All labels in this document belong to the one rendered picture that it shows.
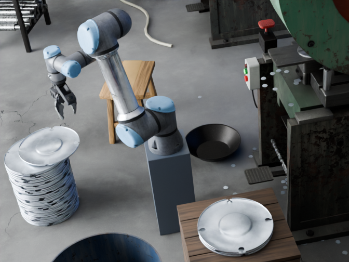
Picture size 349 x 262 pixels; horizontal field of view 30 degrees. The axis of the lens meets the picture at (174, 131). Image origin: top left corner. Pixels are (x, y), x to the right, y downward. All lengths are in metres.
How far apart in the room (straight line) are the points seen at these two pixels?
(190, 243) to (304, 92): 0.78
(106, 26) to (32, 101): 1.70
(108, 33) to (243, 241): 0.93
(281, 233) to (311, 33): 0.80
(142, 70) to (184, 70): 0.63
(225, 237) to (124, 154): 1.18
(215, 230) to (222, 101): 1.44
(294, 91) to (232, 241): 0.69
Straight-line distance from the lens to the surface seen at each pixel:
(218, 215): 2.58
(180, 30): 4.61
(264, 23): 3.00
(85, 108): 3.94
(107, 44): 2.49
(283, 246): 2.48
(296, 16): 2.09
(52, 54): 2.90
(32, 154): 3.11
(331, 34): 2.17
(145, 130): 2.60
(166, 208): 2.93
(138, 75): 3.53
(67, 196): 3.16
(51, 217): 3.18
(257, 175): 3.05
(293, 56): 2.71
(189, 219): 2.60
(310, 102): 2.68
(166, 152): 2.74
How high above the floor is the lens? 2.18
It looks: 37 degrees down
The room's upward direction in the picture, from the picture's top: 7 degrees counter-clockwise
